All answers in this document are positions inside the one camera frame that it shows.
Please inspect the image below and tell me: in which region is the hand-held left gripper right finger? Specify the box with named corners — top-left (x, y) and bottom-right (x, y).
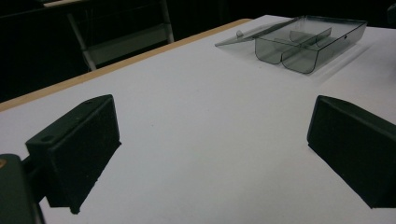
top-left (306, 94), bottom-right (396, 209)

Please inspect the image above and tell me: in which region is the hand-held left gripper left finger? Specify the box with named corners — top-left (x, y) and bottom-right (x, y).
top-left (21, 93), bottom-right (122, 215)

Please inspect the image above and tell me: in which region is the clear grey plastic compartment box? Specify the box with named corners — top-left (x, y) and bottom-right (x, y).
top-left (214, 14), bottom-right (368, 75)

